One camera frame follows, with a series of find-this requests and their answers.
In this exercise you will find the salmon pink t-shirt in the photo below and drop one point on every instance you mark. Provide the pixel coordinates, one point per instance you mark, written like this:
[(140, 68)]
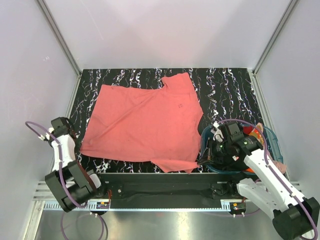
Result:
[(147, 125)]

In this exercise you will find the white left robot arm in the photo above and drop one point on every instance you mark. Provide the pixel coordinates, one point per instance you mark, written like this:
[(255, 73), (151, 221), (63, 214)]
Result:
[(70, 184)]

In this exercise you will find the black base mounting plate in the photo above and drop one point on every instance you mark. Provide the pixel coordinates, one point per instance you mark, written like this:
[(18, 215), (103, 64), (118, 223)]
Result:
[(150, 177)]

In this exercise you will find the teal plastic laundry basket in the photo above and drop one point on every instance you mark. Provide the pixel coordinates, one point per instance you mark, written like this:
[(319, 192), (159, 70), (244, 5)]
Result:
[(273, 151)]

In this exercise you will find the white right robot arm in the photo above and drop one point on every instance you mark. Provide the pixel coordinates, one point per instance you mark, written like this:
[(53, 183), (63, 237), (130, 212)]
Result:
[(292, 214)]

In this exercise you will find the orange garment in basket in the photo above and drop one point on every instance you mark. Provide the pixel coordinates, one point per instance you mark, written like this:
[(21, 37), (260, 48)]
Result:
[(249, 170)]

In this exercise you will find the patterned red yellow garment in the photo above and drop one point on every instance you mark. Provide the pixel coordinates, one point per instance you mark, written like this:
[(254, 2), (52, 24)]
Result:
[(256, 132)]

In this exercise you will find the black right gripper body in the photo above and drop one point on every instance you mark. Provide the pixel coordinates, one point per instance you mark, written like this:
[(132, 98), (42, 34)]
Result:
[(217, 150)]

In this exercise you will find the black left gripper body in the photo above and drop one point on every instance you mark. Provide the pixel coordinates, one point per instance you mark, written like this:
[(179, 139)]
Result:
[(77, 145)]

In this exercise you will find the aluminium frame rail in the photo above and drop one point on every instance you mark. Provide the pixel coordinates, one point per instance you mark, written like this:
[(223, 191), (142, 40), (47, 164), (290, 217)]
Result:
[(205, 189)]

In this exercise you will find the pale pink garment in basket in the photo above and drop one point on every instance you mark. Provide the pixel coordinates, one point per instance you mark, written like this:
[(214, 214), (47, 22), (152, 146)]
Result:
[(280, 166)]

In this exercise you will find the black t-shirt in basket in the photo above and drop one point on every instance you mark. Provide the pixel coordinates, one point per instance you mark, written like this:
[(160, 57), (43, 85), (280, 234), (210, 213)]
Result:
[(229, 167)]

